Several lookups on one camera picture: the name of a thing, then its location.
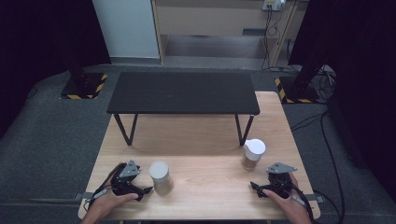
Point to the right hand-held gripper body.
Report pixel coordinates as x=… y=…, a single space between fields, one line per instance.
x=280 y=183

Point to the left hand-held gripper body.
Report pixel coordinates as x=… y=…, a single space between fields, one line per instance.
x=124 y=183

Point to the glass jar round white lid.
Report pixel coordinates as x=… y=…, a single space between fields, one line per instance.
x=160 y=177

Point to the white cup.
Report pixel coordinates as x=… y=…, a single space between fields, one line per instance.
x=253 y=152

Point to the black desktop shelf riser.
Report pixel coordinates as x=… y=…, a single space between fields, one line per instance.
x=183 y=91

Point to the person's right hand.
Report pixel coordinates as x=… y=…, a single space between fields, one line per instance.
x=292 y=207

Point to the person's left hand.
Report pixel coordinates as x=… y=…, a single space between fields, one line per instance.
x=107 y=203

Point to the grey tape strip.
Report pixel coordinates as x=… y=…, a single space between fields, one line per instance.
x=317 y=198
x=81 y=196

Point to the black stand with striped base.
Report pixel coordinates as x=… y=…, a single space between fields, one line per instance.
x=300 y=90
x=82 y=87

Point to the black curtain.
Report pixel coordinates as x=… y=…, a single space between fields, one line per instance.
x=40 y=40
x=364 y=62

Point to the white panel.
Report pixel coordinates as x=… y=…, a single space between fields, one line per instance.
x=127 y=28

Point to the white power strip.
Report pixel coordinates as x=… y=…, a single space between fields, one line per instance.
x=273 y=4

